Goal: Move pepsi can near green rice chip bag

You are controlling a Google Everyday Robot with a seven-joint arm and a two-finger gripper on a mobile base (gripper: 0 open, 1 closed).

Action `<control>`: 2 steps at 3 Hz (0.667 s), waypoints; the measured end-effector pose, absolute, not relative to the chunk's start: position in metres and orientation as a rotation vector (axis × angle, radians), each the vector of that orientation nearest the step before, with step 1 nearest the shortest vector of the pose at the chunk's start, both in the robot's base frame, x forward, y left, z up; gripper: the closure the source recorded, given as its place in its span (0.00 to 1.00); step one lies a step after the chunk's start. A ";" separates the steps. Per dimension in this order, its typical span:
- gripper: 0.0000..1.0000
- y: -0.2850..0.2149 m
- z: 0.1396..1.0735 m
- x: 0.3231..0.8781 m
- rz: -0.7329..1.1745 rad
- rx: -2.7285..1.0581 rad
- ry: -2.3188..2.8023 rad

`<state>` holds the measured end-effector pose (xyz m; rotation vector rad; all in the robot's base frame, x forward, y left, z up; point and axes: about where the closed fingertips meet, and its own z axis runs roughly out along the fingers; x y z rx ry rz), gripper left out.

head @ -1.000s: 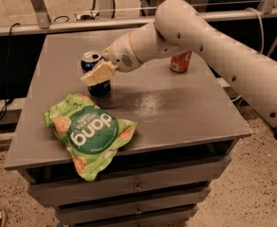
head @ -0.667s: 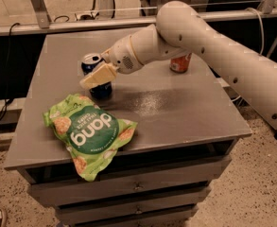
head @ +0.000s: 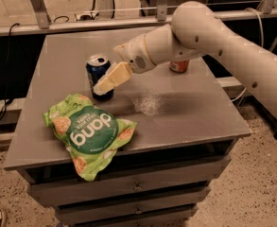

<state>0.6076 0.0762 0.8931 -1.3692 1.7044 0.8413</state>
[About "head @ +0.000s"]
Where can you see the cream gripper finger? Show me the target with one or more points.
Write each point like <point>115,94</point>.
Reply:
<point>117,74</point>

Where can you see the blue pepsi can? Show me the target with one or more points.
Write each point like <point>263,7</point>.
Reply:
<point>96,67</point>

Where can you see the grey drawer cabinet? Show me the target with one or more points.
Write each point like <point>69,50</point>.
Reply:
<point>186,127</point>

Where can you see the green rice chip bag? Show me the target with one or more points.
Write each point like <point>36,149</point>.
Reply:
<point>91,136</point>

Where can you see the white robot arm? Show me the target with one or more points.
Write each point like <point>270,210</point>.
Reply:
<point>195,30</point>

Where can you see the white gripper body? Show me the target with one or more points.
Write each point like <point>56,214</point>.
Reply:
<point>134,55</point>

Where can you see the orange soda can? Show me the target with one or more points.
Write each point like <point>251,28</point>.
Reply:
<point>179,66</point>

